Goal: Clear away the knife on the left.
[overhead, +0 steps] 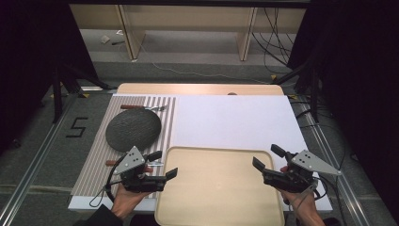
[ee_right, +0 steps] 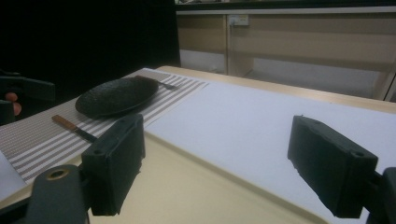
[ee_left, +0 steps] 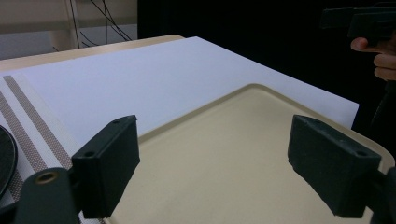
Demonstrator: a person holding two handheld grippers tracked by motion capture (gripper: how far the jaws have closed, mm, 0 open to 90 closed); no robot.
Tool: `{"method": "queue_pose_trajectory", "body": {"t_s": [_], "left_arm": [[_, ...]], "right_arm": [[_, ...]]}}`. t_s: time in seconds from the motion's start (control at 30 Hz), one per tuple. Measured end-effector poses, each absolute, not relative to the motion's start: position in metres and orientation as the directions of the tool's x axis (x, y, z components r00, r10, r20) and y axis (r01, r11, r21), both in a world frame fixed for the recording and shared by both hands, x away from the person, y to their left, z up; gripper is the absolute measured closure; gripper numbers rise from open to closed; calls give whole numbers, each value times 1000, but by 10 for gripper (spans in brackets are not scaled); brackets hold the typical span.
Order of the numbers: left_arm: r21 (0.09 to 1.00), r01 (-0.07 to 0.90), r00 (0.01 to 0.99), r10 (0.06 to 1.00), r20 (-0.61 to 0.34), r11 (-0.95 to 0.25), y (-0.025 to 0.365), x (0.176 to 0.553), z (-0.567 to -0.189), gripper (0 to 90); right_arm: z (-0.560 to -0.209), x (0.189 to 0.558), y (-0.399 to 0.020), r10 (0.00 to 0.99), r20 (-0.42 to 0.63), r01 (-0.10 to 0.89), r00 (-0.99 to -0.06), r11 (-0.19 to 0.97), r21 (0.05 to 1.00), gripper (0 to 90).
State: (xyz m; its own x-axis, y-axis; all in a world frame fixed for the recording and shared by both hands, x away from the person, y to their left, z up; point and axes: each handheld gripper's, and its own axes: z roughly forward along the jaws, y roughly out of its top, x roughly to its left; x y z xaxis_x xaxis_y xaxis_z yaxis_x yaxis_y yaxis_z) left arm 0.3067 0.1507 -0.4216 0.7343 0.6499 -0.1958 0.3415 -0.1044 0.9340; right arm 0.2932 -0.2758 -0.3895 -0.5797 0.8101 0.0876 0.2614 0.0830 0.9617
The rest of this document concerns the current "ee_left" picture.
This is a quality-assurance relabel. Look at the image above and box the black cable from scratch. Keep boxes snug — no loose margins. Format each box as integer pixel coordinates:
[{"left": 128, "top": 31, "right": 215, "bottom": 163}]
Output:
[
  {"left": 68, "top": 0, "right": 81, "bottom": 49},
  {"left": 90, "top": 0, "right": 134, "bottom": 42}
]

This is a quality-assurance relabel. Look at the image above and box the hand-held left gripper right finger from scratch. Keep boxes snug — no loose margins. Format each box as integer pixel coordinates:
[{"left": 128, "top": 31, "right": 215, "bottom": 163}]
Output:
[{"left": 287, "top": 114, "right": 382, "bottom": 219}]

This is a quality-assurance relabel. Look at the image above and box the white paper sheet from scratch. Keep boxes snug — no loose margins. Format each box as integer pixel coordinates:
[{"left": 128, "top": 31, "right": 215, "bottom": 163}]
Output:
[{"left": 0, "top": 35, "right": 360, "bottom": 150}]

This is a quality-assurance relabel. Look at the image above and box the black round plate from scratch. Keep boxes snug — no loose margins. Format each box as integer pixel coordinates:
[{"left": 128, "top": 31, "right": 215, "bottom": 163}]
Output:
[{"left": 0, "top": 124, "right": 19, "bottom": 200}]

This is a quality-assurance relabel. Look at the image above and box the beige plastic tray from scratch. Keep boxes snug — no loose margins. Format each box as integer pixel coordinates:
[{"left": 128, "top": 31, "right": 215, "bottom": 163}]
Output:
[{"left": 106, "top": 83, "right": 396, "bottom": 224}]

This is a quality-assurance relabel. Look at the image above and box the white striped cloth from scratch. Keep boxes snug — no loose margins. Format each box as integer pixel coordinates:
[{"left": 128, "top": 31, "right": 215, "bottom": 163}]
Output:
[{"left": 0, "top": 73, "right": 106, "bottom": 224}]

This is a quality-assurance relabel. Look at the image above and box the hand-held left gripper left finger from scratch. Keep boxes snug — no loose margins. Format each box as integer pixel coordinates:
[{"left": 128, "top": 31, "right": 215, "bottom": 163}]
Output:
[{"left": 71, "top": 114, "right": 141, "bottom": 219}]

